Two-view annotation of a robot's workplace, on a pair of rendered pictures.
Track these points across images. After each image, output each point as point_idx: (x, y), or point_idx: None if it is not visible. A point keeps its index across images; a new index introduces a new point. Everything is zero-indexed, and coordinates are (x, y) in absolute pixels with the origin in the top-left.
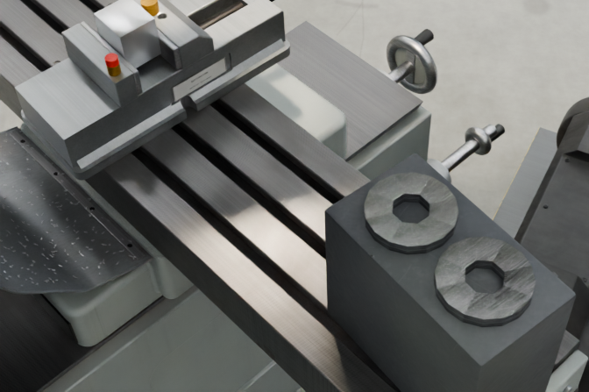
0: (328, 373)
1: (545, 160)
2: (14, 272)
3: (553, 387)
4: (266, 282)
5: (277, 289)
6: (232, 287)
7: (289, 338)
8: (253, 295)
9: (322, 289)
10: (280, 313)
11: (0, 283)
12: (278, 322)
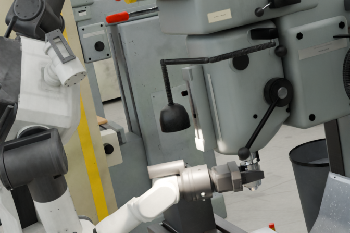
0: (221, 218)
1: None
2: (322, 227)
3: (160, 222)
4: (233, 232)
5: (230, 231)
6: (245, 231)
7: (230, 223)
8: (238, 230)
9: (215, 232)
10: (230, 227)
11: (322, 211)
12: (232, 225)
